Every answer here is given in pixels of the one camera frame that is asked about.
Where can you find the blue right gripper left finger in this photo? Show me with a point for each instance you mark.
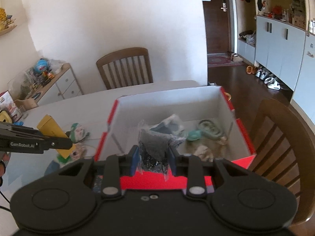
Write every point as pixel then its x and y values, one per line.
pixel 134 156

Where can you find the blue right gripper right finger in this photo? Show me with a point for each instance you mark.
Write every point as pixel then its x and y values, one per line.
pixel 172 159

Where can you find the dark plastic bag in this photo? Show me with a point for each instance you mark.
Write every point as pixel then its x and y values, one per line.
pixel 153 149

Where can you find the yellow rectangular box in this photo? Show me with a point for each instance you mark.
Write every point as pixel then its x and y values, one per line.
pixel 49 127

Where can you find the pink monster plush face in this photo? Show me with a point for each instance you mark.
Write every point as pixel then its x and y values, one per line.
pixel 79 152

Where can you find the green cartoon plush pouch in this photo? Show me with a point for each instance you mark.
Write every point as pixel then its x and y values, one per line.
pixel 77 134

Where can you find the red cardboard shoe box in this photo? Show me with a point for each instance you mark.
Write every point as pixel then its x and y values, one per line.
pixel 197 120

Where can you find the teal small pouch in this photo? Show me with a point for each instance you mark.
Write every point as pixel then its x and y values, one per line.
pixel 194 135

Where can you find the white printed tissue pack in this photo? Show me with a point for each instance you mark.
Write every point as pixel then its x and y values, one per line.
pixel 170 126

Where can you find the crumpled camouflage pouch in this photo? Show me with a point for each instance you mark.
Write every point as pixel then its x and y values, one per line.
pixel 205 149

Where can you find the white drawer sideboard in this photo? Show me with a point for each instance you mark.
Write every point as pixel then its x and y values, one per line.
pixel 63 86

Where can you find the brown wooden chair far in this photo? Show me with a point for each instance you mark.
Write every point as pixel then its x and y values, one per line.
pixel 126 67

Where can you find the brown wooden chair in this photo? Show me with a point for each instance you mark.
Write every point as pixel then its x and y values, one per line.
pixel 285 153
pixel 126 67

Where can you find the red patterned doormat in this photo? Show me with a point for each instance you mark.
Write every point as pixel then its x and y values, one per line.
pixel 224 60

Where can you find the brown wooden chair right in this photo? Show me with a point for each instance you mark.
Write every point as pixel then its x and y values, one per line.
pixel 285 153

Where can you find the dark wooden door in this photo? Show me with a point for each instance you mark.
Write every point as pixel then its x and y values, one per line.
pixel 217 23

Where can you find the light blue wall cabinet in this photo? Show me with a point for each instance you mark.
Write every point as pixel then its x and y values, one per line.
pixel 277 37

